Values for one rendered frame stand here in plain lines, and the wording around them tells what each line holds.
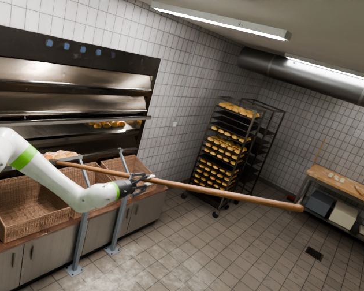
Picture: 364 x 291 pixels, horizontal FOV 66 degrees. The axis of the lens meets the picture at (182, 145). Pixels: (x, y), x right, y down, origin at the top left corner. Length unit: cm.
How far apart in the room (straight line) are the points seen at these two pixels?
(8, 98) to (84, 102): 69
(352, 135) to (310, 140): 73
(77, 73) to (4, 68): 62
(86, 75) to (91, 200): 178
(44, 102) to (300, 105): 488
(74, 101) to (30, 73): 50
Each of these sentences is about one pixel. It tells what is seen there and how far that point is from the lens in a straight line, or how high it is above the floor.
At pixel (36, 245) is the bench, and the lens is 276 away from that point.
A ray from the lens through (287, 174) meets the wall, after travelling 647.
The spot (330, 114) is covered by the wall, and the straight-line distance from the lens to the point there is 616.
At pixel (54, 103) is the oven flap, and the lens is 280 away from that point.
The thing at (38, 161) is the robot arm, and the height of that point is 171.
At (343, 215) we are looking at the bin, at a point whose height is 42.
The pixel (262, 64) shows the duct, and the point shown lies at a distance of 429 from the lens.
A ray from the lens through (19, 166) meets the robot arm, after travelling 135.
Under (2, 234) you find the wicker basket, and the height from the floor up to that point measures 64.
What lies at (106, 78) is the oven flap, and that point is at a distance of 304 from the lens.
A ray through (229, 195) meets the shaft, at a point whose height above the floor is 177.
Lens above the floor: 233
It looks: 19 degrees down
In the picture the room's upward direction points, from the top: 17 degrees clockwise
